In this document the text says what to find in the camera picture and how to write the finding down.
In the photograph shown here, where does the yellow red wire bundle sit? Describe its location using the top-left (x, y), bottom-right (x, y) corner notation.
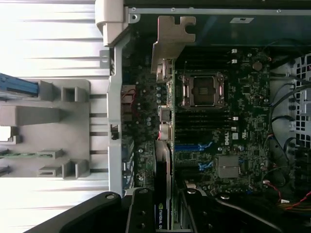
top-left (276, 191), bottom-right (311, 212)

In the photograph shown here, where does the red black twisted wire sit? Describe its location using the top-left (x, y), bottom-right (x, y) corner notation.
top-left (121, 88), bottom-right (137, 107)

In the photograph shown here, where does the metal CPU socket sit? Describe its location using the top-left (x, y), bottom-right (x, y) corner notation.
top-left (177, 72), bottom-right (228, 109)

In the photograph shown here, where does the green motherboard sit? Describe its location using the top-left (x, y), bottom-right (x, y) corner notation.
top-left (121, 46), bottom-right (273, 195)

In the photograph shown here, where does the grey parts rack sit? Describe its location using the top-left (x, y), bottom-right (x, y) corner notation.
top-left (0, 79), bottom-right (92, 180)

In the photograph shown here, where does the green RAM stick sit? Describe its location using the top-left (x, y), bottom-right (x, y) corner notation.
top-left (0, 151), bottom-right (39, 158)

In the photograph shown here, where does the blue expansion slot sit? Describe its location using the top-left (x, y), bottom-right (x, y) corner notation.
top-left (174, 143), bottom-right (212, 151)

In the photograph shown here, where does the perforated metal drive cage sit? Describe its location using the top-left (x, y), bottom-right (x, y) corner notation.
top-left (269, 54), bottom-right (311, 146)

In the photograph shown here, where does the silver chipset heatsink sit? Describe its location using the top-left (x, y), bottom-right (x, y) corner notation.
top-left (217, 155), bottom-right (241, 180)

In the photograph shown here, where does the hard disk in blue carrier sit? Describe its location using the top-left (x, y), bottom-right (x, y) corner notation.
top-left (0, 72), bottom-right (39, 98)

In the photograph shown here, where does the black open PC case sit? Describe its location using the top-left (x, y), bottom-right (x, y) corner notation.
top-left (94, 0), bottom-right (311, 233)

